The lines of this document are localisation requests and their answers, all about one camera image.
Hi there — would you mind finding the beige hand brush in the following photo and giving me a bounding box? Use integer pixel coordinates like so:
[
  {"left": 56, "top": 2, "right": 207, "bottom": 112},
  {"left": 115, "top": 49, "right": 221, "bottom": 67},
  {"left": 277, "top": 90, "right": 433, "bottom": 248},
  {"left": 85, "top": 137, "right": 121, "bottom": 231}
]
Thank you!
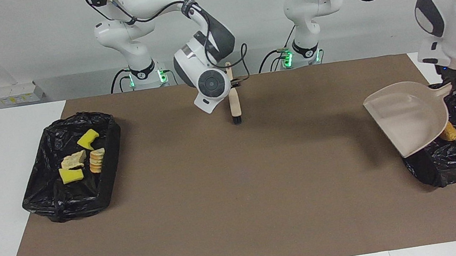
[{"left": 223, "top": 61, "right": 244, "bottom": 126}]

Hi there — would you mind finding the brown bread bun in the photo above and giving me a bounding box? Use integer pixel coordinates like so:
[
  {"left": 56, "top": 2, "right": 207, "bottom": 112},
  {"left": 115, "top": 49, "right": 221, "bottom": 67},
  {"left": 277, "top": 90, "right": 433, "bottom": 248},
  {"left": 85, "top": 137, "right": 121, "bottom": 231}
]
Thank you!
[{"left": 439, "top": 120, "right": 456, "bottom": 143}]

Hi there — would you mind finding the beige plastic dustpan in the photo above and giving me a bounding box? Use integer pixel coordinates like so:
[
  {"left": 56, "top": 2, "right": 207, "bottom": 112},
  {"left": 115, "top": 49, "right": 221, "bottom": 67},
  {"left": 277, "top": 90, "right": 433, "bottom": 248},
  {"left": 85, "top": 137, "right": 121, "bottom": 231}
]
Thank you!
[{"left": 360, "top": 75, "right": 456, "bottom": 163}]

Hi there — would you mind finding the yellow sponge piece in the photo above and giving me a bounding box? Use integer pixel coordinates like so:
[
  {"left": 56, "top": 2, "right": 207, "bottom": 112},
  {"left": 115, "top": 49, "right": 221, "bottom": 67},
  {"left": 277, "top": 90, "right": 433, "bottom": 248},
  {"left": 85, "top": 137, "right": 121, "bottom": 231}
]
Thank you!
[
  {"left": 58, "top": 165, "right": 85, "bottom": 185},
  {"left": 76, "top": 128, "right": 102, "bottom": 152}
]

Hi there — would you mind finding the tan layered bread chunk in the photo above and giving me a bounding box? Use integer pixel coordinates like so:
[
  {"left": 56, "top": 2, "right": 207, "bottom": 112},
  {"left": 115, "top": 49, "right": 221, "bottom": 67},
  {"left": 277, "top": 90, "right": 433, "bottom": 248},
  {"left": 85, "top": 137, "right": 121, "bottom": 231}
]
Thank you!
[{"left": 87, "top": 148, "right": 108, "bottom": 175}]

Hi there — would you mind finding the pale cream bread chunk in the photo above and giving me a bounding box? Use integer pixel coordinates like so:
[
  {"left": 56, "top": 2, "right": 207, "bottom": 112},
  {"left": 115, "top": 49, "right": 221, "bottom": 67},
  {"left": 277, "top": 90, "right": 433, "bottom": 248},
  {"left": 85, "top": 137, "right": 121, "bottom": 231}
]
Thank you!
[{"left": 60, "top": 150, "right": 88, "bottom": 171}]

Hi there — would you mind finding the open black bag lined bin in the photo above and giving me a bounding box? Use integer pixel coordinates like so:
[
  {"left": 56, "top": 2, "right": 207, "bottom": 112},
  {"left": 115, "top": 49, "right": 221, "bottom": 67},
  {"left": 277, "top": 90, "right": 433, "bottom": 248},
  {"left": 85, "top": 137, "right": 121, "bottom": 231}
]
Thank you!
[{"left": 11, "top": 107, "right": 133, "bottom": 227}]

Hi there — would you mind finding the brown table mat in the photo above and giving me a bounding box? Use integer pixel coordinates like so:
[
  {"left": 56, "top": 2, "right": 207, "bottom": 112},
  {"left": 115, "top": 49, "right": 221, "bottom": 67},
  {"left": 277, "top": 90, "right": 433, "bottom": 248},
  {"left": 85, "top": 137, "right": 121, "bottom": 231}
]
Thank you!
[{"left": 0, "top": 46, "right": 456, "bottom": 256}]

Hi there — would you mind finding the black left base cable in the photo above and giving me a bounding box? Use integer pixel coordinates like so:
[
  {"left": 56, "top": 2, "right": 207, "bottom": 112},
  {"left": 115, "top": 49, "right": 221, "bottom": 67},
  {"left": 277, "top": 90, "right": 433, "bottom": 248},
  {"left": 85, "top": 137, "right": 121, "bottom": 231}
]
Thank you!
[{"left": 253, "top": 25, "right": 302, "bottom": 73}]

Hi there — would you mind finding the black base cable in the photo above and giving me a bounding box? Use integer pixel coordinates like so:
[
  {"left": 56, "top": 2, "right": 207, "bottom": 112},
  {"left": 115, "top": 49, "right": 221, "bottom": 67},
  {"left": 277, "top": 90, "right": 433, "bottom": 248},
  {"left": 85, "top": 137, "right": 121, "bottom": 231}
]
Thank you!
[
  {"left": 108, "top": 68, "right": 134, "bottom": 94},
  {"left": 253, "top": 25, "right": 302, "bottom": 73}
]

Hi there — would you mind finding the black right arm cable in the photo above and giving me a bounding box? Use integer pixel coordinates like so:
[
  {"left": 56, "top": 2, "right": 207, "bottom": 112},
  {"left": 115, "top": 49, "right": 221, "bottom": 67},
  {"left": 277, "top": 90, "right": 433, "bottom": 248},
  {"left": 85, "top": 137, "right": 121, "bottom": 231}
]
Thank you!
[{"left": 86, "top": 0, "right": 253, "bottom": 103}]

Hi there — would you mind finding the black right base cable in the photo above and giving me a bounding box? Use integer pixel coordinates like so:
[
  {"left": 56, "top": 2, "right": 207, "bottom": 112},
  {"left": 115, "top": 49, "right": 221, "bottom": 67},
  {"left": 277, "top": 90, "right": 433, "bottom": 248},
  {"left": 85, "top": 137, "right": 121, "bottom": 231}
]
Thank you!
[{"left": 108, "top": 68, "right": 134, "bottom": 94}]

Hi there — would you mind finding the white wall socket box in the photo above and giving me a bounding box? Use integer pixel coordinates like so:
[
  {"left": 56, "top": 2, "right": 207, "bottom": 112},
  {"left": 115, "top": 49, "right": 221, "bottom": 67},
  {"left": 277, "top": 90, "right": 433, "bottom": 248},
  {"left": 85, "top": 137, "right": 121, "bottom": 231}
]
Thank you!
[{"left": 0, "top": 80, "right": 45, "bottom": 107}]

